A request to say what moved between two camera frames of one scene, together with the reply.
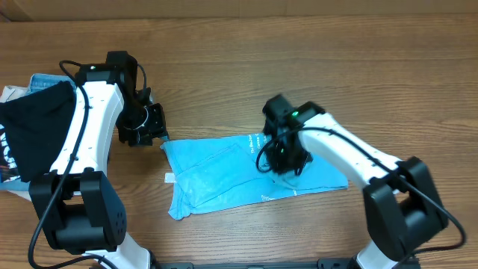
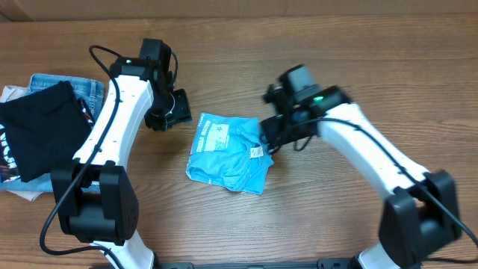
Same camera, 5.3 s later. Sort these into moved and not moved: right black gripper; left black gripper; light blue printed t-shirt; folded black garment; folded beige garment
Moved: right black gripper; light blue printed t-shirt; left black gripper
Not moved: folded beige garment; folded black garment
